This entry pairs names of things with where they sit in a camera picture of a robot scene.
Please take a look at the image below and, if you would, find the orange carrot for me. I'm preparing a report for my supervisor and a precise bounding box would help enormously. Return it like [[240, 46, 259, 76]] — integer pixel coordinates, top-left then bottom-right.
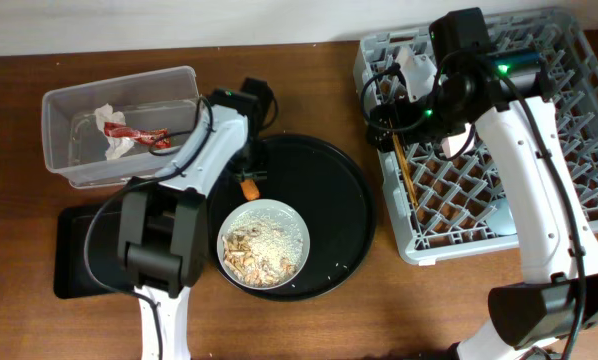
[[240, 179, 260, 201]]

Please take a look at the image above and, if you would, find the wooden chopstick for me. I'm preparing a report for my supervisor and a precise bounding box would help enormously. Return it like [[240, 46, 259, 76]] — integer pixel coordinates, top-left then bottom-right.
[[392, 134, 416, 204], [395, 145, 419, 209]]

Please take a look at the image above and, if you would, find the grey plate with food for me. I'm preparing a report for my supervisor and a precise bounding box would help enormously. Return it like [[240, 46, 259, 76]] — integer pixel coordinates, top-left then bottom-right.
[[216, 199, 310, 291]]

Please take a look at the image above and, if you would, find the red snack wrapper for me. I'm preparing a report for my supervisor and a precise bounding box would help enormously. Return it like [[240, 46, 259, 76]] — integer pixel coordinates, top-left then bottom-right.
[[104, 122, 171, 149]]

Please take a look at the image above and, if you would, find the white napkin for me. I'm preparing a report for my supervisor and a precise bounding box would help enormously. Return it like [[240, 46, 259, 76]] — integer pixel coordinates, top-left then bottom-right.
[[94, 104, 135, 161]]

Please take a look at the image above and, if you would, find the light blue cup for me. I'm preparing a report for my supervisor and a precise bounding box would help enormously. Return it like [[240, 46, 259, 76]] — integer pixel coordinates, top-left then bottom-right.
[[486, 198, 517, 236]]

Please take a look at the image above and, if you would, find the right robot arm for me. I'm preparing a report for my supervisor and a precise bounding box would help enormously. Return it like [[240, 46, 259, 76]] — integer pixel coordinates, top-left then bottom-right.
[[362, 49, 598, 359]]

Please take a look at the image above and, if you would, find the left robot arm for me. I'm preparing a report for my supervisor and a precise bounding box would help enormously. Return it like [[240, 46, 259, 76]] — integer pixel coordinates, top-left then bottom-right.
[[117, 79, 278, 359]]

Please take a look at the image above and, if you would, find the grey dishwasher rack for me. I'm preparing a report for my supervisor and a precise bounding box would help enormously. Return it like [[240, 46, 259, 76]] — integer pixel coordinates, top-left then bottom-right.
[[353, 8, 598, 266]]

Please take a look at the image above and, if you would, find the round black tray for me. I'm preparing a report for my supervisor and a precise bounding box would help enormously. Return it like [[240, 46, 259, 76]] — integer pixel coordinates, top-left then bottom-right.
[[239, 135, 376, 302]]

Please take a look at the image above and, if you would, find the clear plastic bin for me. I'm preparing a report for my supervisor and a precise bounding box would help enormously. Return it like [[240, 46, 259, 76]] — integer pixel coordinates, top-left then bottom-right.
[[41, 66, 199, 188]]

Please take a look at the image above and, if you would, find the rectangular black tray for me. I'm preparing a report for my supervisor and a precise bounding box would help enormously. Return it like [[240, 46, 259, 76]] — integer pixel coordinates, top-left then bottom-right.
[[53, 203, 133, 299]]

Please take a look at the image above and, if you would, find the black cable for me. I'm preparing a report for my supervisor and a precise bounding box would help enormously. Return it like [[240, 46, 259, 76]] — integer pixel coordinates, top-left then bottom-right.
[[359, 62, 430, 134]]

